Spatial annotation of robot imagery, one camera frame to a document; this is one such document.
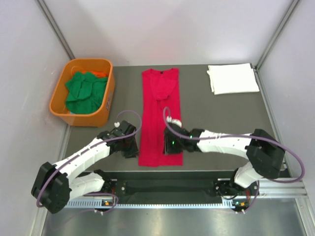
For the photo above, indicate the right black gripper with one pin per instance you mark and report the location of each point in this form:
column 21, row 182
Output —
column 168, row 149

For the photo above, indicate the grey slotted cable duct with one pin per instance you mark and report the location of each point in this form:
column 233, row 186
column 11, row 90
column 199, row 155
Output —
column 107, row 203

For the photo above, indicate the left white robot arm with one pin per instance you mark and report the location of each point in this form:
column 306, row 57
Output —
column 57, row 184

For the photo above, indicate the orange t shirt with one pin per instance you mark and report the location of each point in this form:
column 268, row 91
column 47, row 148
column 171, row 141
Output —
column 96, row 73

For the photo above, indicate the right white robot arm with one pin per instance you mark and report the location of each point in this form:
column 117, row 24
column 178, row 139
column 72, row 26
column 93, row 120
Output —
column 264, row 157

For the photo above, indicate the folded white t shirt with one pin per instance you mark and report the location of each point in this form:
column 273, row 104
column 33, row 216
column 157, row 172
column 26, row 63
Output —
column 232, row 78

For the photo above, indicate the red polo shirt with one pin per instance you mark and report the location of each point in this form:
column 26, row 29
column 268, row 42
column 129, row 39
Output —
column 160, row 90

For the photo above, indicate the green t shirt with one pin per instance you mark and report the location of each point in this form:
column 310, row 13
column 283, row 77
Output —
column 85, row 93

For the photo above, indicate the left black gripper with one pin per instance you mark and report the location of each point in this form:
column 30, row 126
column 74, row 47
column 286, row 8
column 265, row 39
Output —
column 134, row 151

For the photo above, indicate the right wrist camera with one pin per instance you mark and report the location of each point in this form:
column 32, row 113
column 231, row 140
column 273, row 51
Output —
column 171, row 120

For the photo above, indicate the orange plastic bin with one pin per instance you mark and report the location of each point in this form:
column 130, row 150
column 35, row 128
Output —
column 57, row 104

